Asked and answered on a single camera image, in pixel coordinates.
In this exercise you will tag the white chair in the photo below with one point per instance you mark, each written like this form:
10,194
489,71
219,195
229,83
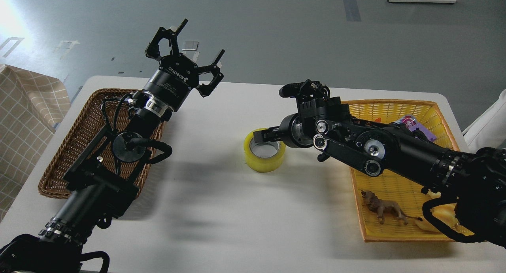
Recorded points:
489,129

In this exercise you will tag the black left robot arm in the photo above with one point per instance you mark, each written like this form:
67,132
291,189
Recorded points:
101,180

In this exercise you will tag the beige checkered cloth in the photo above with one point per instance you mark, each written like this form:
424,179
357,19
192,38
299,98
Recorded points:
31,105

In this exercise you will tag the purple foam block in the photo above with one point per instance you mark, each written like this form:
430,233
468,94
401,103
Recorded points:
425,131

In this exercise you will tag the small dark soda can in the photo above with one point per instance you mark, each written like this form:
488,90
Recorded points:
409,120

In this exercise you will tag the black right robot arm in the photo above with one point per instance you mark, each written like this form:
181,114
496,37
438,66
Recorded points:
472,206

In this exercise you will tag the yellow plastic basket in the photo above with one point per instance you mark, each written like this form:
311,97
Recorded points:
392,186

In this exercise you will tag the brown toy lion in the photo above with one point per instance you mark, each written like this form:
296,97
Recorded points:
380,206

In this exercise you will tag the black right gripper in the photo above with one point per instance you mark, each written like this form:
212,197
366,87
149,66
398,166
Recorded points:
289,132

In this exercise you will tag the brown wicker basket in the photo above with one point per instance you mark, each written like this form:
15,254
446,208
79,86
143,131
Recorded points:
86,126

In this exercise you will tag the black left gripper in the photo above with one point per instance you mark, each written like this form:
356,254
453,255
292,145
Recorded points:
174,81

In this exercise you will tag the yellow tape roll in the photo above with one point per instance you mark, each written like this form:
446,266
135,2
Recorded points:
263,156

